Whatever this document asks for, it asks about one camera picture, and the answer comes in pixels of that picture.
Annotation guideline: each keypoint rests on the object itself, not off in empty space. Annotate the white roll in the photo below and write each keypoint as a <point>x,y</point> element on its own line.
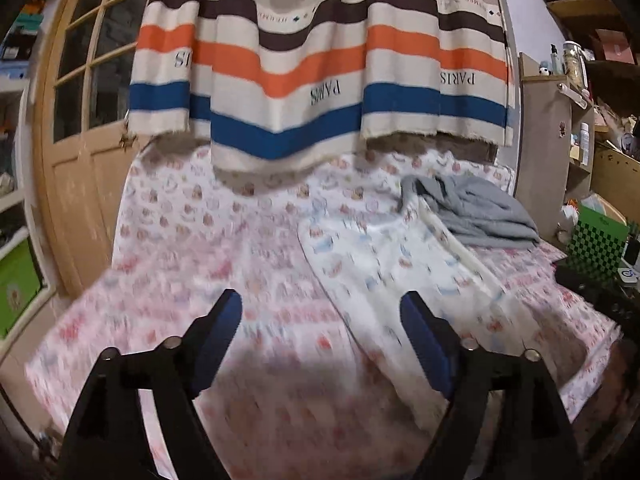
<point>574,95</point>

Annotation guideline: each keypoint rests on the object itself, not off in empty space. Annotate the grey sweatshirt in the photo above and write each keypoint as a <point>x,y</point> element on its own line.
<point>480,210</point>

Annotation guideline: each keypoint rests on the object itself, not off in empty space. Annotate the white bottle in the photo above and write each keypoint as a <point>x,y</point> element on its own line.
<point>585,145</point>

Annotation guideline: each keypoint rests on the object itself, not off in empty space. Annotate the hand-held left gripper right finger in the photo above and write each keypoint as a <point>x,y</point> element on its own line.
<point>430,345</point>

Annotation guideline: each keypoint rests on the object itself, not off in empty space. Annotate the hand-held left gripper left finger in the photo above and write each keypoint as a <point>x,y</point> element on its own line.
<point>220,340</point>

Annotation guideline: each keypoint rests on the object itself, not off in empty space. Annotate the small panda figurine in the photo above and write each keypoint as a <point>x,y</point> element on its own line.
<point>545,69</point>

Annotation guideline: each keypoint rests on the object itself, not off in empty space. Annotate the cardboard box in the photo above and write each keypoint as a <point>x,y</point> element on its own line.
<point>617,175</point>

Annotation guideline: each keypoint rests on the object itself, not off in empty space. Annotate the wooden glass-pane door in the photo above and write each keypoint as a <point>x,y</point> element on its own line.
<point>85,160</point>

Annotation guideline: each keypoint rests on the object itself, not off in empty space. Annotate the green checkered box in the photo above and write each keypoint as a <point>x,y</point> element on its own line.
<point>597,250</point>

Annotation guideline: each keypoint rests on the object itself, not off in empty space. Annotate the striped hanging curtain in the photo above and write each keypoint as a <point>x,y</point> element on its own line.
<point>300,60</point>

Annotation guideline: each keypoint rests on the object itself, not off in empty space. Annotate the wooden shelf cabinet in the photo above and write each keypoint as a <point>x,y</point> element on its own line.
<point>542,160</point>

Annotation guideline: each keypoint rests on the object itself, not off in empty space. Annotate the storage shelf with boxes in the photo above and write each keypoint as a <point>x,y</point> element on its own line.
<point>10,110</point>

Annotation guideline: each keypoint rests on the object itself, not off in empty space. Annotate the dark object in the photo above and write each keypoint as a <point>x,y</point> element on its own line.
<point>595,290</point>

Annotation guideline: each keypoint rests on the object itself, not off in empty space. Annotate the green storage box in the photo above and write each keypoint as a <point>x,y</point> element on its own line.
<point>17,290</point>

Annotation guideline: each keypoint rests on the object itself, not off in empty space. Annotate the cartoon sticker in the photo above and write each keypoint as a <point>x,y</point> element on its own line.
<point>562,129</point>

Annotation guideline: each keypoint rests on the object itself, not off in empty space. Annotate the glass jar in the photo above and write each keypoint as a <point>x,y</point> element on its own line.
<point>575,65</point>

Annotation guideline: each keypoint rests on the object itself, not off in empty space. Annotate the pump bottle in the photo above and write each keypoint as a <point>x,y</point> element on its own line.
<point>556,60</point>

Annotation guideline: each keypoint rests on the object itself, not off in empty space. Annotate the white cartoon print pants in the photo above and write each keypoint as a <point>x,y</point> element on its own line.
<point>380,260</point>

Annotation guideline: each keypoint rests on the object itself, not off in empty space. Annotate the pink printed bed sheet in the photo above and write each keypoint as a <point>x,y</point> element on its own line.
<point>200,260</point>

